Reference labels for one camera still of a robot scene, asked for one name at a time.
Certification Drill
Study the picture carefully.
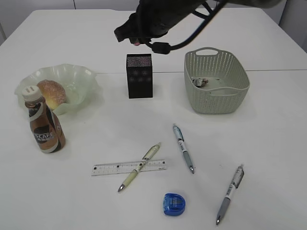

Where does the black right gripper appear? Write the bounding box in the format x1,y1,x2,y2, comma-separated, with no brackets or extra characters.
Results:
114,0,205,45

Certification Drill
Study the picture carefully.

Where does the paper ball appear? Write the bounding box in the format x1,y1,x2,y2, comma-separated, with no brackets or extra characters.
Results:
192,78,203,88
201,78,209,86

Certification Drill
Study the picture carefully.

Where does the golden sugared bread roll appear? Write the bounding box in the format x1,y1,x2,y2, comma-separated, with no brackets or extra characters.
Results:
37,80,66,110

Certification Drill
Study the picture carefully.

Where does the brown Nescafe coffee bottle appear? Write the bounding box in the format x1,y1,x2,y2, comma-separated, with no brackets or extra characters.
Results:
22,86,66,153

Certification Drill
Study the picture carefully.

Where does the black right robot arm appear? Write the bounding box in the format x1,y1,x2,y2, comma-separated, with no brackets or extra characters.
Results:
114,0,279,50

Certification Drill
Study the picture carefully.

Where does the black square pen holder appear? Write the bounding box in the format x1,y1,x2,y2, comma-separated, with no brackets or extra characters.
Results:
126,54,153,99

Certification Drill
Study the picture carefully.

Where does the pale green wavy glass plate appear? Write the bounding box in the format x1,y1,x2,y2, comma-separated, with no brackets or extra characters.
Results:
14,64,99,115

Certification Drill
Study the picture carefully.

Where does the green plastic woven basket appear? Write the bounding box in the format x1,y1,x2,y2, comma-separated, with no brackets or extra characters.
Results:
184,47,250,115

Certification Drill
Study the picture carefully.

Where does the blue grey ballpoint pen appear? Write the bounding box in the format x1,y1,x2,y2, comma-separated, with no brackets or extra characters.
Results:
173,124,195,174

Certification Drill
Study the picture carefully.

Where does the cream green ballpoint pen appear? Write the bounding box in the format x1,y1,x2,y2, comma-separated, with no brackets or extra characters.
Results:
118,142,161,193

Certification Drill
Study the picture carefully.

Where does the grey white ballpoint pen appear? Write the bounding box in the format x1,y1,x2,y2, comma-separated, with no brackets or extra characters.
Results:
215,164,245,226

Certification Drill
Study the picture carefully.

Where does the clear plastic ruler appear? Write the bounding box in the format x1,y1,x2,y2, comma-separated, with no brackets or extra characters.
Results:
91,160,168,176

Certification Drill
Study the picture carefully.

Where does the blue correction tape dispenser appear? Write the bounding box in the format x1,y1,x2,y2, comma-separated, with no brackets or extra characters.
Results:
163,193,186,216

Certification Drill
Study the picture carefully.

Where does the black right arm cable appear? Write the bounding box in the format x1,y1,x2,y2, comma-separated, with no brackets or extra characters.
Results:
143,0,228,55

